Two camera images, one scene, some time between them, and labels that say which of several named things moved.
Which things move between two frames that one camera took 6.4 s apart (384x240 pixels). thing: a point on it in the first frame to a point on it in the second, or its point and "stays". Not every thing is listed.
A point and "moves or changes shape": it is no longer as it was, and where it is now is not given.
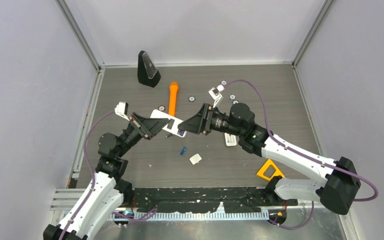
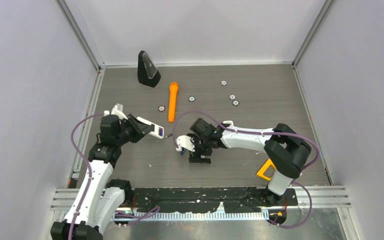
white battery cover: (214, 93) to (185, 141)
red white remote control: (172, 126) moves or changes shape
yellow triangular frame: (261, 171) stays
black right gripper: (201, 123) to (195, 156)
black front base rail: (206, 200) stays
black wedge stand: (148, 73) stays
